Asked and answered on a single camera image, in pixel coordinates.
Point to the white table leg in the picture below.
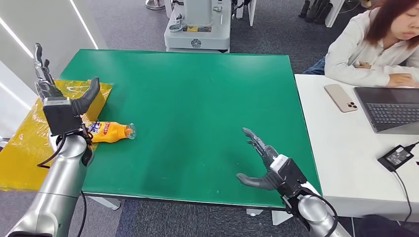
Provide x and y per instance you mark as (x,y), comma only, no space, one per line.
(108,202)

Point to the black cylindrical object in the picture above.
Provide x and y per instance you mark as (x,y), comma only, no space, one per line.
(324,14)
(303,9)
(313,11)

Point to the white robot base machine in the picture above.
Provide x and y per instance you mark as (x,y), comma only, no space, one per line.
(196,32)

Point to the green table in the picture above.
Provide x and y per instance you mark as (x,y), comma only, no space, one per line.
(196,98)

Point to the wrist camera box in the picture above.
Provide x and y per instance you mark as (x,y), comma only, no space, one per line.
(62,117)
(289,176)

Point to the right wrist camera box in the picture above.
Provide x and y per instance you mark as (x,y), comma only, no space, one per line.
(289,176)

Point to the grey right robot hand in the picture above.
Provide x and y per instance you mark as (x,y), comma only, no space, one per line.
(270,157)

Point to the silver round chair base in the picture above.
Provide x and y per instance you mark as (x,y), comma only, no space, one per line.
(154,4)

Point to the beige smartphone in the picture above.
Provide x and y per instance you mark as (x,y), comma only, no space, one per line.
(339,97)

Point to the white furniture panel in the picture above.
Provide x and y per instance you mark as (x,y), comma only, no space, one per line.
(251,13)

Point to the yellow taped cardboard box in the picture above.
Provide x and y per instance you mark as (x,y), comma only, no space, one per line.
(19,163)

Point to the white table foot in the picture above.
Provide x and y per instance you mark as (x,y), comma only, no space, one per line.
(279,217)
(254,212)

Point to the black power adapter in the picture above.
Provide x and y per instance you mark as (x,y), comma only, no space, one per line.
(395,158)

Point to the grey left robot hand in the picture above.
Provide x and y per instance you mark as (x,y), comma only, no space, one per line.
(86,98)

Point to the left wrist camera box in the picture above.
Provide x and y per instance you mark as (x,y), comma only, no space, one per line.
(62,117)

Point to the orange plastic bottle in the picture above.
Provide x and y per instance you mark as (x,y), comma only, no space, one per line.
(111,132)

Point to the person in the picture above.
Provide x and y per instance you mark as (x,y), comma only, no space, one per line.
(353,49)

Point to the dark grey laptop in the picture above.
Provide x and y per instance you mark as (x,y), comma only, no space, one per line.
(389,111)

